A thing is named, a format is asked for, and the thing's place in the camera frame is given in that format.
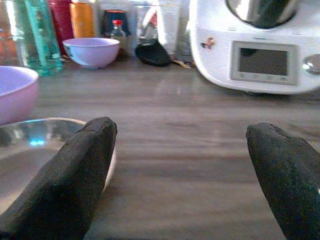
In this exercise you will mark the orange canister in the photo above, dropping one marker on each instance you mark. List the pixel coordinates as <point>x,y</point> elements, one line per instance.
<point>82,20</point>

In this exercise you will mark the teal glass bottle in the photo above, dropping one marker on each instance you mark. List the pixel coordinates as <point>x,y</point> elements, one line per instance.
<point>41,37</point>

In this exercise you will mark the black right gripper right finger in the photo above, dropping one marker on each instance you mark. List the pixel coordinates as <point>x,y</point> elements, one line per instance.
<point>287,175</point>

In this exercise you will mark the small lilac bowl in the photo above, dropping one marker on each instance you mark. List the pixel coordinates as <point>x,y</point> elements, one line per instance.
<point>92,52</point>

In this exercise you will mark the shiny metal bowl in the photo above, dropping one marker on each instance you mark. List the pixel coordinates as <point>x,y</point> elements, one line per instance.
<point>27,150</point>

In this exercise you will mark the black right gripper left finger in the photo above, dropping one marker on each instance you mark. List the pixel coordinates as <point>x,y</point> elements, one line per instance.
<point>67,180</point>

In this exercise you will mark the large lilac bowl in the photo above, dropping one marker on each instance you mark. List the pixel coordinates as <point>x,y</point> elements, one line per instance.
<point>15,92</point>

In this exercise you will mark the dark red canister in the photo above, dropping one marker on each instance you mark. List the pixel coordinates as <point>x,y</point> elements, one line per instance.
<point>61,22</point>

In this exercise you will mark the red-capped sauce bottle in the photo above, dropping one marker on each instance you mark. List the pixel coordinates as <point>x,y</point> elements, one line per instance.
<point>118,31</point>

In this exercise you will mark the white kitchen cooking machine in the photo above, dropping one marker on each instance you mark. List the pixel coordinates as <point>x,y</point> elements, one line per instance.
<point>252,50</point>

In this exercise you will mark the clear glass jar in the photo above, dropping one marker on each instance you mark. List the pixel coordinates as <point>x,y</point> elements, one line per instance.
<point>7,32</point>

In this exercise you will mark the steel mixing bowl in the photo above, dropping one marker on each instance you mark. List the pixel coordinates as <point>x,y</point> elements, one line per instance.
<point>262,11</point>

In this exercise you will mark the white tube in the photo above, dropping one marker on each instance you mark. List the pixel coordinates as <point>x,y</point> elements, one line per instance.
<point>170,27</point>

